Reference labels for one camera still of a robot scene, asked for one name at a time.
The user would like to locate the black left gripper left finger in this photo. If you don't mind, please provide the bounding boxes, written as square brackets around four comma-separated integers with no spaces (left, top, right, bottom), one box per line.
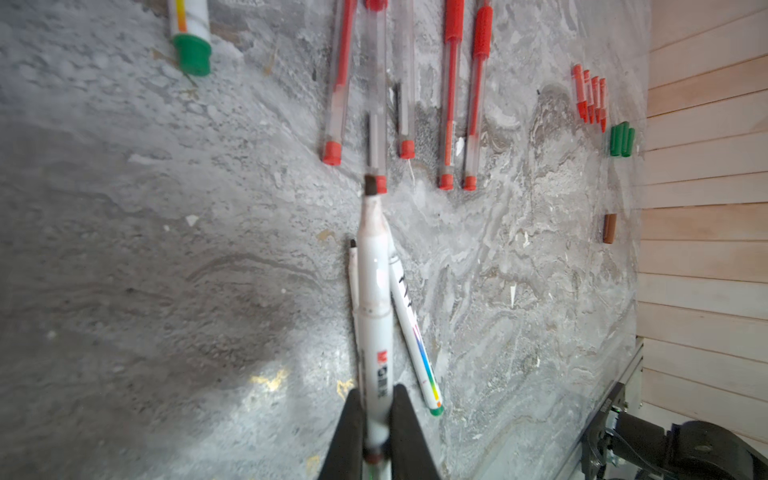
[318,388,365,480]

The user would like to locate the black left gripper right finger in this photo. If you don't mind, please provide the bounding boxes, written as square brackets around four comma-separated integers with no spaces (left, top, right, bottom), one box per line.
[390,384,441,480]

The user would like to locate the green capped marker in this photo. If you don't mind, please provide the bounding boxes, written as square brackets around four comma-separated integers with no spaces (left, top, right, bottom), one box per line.
[388,231,444,417]
[167,0,212,77]

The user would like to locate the red gel pen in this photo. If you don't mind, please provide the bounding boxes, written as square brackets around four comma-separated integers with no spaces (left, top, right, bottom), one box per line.
[439,0,464,191]
[394,0,416,160]
[322,0,358,166]
[365,1,388,194]
[463,1,493,191]

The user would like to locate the brown marker cap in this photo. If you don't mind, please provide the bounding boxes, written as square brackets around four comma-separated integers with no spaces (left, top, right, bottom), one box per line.
[603,213,617,244]

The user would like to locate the green marker cap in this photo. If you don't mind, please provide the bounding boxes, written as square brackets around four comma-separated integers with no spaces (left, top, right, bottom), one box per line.
[617,121,629,156]
[622,125,635,157]
[610,124,623,157]

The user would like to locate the red pen cap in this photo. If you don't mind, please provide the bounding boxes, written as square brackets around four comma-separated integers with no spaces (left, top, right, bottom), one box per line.
[599,77,608,133]
[591,76,602,125]
[572,64,588,122]
[584,70,595,124]

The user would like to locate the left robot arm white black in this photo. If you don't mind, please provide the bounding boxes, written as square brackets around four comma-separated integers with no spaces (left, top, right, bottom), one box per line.
[319,382,767,479]

